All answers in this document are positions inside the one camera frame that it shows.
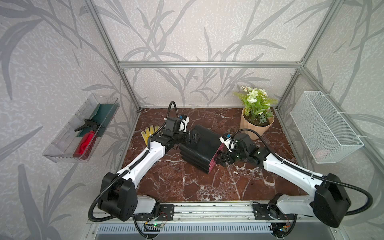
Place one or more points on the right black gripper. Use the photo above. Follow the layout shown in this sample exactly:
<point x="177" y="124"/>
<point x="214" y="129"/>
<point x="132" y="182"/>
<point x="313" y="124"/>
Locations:
<point x="226" y="155"/>

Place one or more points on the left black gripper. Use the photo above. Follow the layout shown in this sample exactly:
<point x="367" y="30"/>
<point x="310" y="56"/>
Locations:
<point x="194" y="139"/>

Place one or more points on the pink top drawer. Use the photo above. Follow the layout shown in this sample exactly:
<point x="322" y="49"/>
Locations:
<point x="220" y="150"/>

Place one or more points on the black drawer unit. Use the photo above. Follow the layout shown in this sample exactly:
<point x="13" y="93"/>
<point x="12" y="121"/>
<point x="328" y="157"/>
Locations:
<point x="200" y="154"/>

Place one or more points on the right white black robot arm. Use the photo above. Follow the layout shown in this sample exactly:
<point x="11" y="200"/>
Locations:
<point x="324" y="199"/>

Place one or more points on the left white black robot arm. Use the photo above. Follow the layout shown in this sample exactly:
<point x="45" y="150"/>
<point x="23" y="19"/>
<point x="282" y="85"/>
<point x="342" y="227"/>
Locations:
<point x="118" y="196"/>

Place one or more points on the pink bottom drawer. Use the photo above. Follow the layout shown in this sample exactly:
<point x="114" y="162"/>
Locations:
<point x="212" y="165"/>

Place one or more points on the yellow work glove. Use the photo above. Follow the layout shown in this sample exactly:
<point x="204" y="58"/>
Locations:
<point x="148" y="132"/>

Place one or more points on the beige plant pot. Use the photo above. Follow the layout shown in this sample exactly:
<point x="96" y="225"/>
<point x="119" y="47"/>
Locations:
<point x="244" y="124"/>

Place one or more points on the green artificial plant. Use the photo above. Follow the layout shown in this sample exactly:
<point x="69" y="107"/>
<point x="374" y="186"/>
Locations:
<point x="257" y="104"/>

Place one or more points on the dark green cloth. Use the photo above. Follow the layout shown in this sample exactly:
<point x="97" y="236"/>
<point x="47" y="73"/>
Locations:
<point x="103" y="115"/>

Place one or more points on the red black pruning shears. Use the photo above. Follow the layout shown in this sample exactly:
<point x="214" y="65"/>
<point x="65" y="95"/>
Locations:
<point x="83" y="151"/>

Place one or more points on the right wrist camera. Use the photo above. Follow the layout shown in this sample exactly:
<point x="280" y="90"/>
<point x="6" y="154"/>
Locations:
<point x="228" y="141"/>

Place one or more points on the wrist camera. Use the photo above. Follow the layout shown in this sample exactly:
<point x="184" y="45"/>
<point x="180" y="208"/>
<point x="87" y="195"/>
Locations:
<point x="228" y="141"/>
<point x="181" y="123"/>

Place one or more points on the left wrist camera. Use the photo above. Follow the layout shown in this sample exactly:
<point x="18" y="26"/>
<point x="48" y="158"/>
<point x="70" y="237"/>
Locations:
<point x="181" y="123"/>

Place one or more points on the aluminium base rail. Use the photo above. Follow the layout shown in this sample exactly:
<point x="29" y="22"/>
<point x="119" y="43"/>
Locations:
<point x="210" y="211"/>

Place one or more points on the white wire mesh basket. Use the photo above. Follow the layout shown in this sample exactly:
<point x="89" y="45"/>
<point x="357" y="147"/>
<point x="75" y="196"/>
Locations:
<point x="325" y="131"/>

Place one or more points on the clear plastic wall tray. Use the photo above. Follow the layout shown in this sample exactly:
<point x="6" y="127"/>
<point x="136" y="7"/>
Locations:
<point x="76" y="142"/>

